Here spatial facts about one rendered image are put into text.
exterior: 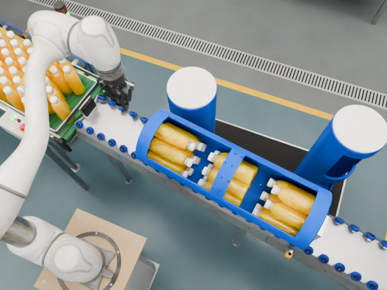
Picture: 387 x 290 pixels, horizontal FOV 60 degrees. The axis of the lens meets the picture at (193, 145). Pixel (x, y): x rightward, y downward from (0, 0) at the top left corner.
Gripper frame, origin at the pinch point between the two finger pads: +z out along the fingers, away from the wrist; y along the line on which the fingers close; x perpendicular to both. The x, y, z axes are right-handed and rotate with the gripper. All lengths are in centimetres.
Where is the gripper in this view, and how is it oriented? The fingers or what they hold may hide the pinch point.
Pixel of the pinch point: (124, 103)
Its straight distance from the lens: 132.2
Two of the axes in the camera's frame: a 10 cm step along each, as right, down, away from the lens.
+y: 9.9, 1.1, -0.8
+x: 1.4, -9.0, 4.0
